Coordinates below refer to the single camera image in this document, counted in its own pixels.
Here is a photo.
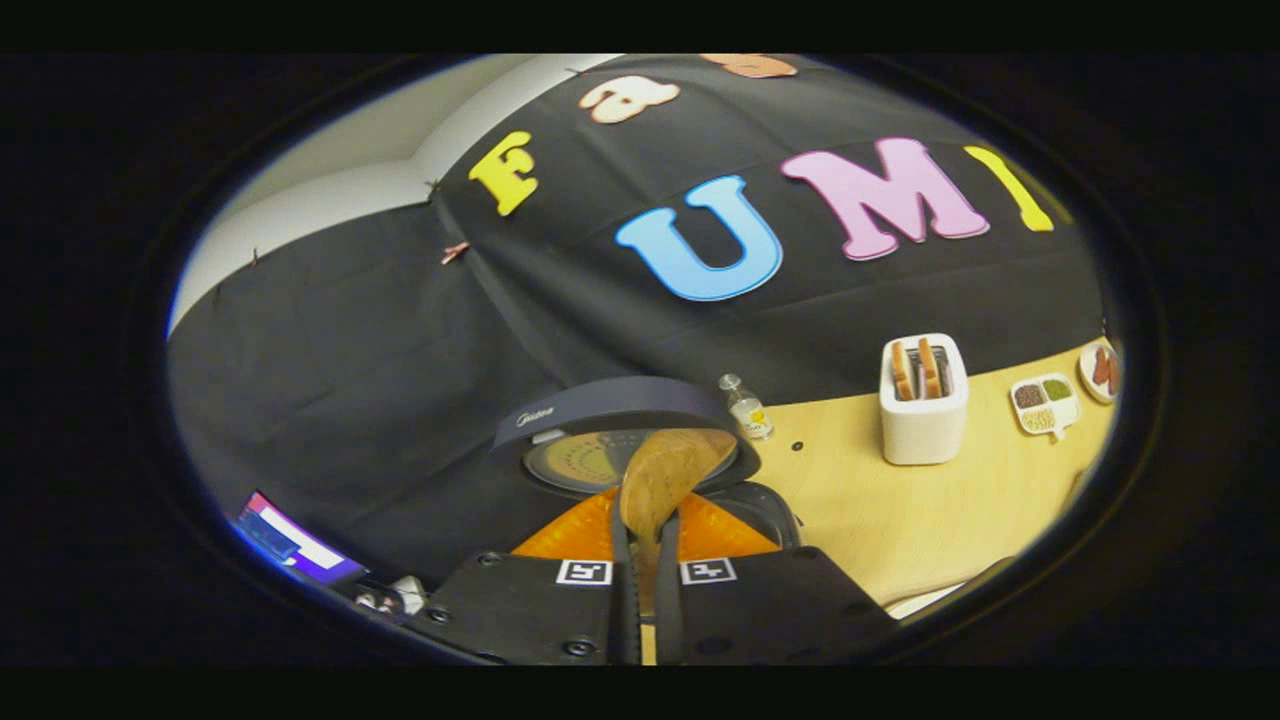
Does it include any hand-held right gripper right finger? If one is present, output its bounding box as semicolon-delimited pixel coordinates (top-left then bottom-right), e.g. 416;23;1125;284
653;490;899;668

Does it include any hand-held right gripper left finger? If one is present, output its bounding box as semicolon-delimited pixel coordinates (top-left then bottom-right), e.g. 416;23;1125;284
415;486;643;668

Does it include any wooden spoon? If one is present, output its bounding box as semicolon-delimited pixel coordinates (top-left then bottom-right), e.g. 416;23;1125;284
618;427;741;668

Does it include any dark grey rice cooker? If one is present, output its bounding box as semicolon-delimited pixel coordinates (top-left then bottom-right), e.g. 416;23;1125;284
490;375;804;551

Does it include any small clear glass bottle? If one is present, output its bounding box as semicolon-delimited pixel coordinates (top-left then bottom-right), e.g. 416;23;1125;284
718;374;774;442

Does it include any white toaster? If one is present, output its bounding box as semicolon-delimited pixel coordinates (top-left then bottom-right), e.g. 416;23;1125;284
879;333;970;467

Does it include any lit computer screen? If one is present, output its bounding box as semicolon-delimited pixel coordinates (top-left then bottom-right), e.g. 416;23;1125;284
232;490;369;586

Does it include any white divided dish of grains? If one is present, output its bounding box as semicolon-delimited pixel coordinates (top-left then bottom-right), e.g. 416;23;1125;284
1010;373;1081;441

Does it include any white round plate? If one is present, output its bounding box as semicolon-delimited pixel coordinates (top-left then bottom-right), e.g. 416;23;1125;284
1078;342;1121;405

